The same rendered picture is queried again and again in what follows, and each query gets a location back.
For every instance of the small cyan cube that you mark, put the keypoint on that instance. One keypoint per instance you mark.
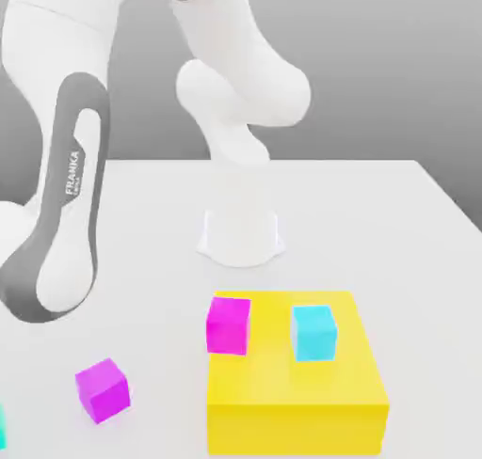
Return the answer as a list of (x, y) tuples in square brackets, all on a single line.
[(314, 335)]

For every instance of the small purple cube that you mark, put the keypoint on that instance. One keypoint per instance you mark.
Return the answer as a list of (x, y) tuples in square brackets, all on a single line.
[(102, 391)]

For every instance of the small magenta cube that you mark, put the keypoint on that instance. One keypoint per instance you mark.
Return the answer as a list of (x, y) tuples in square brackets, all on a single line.
[(228, 325)]

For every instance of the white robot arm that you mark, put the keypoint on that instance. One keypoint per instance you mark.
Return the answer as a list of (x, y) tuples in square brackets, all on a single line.
[(233, 90)]

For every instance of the small teal cube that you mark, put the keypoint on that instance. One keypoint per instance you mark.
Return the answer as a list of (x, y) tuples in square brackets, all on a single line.
[(2, 427)]

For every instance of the large yellow box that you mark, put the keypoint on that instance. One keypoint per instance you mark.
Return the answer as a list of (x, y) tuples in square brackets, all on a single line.
[(301, 391)]

